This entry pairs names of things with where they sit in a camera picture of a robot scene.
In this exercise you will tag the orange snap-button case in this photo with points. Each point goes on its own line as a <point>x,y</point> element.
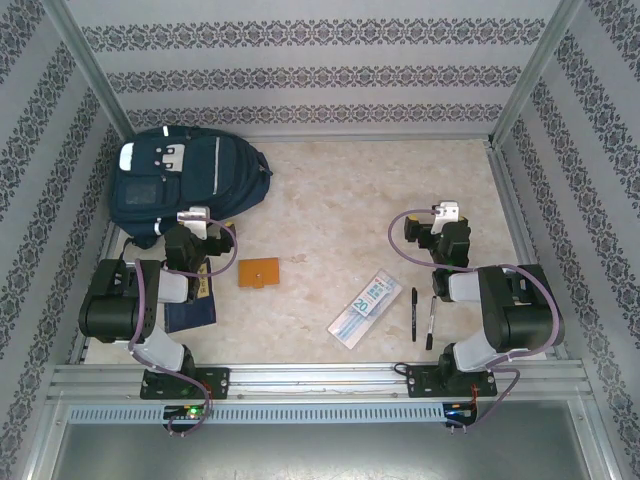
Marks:
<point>259,273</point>

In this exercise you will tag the navy blue backpack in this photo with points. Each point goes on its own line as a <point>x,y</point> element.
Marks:
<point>200,175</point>

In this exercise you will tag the navy blue book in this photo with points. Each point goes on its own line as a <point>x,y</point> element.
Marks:
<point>192,315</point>

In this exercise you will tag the thin black pen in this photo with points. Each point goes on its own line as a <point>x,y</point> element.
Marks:
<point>414,315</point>

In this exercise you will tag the clear packaged ruler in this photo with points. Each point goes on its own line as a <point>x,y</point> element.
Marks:
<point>365,309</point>

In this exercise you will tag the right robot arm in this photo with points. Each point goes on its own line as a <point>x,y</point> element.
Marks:
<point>525,320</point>

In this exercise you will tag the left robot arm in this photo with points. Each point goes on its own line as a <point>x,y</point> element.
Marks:
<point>115,305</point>

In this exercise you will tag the black marker white label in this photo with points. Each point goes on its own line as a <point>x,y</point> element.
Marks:
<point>431,325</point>

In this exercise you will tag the grey sheet metal panel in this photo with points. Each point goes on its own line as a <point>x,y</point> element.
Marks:
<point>320,455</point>

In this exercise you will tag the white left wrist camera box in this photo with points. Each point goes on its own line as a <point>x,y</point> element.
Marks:
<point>195,216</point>

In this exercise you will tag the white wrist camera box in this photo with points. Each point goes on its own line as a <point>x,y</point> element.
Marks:
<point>447,211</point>
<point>195,216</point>

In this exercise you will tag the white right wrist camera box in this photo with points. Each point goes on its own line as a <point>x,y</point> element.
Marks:
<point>447,211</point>

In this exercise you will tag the aluminium back rail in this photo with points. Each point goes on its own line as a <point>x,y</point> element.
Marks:
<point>450,138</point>

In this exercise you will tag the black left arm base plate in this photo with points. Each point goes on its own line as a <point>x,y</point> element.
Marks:
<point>215,382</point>

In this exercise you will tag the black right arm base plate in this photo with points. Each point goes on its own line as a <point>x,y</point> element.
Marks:
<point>425,382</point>

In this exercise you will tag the aluminium mounting rail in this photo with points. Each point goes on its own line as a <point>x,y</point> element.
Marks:
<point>320,380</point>

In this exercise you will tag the aluminium frame post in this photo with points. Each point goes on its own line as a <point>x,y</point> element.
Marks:
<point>90,65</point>
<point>540,65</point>

